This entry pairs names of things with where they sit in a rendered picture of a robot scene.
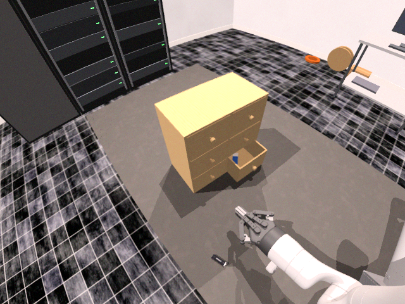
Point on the blue and white eraser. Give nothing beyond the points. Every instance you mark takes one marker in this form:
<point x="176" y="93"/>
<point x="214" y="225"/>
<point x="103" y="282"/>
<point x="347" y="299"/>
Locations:
<point x="235" y="158"/>

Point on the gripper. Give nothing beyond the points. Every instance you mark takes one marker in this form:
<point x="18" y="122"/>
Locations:
<point x="258" y="227"/>

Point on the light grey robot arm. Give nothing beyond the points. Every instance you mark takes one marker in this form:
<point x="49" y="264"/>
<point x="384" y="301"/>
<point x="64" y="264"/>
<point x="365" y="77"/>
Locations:
<point x="305" y="270"/>

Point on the light wooden chest of drawers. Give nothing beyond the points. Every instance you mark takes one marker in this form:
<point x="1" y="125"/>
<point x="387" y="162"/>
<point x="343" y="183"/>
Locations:
<point x="188" y="112"/>

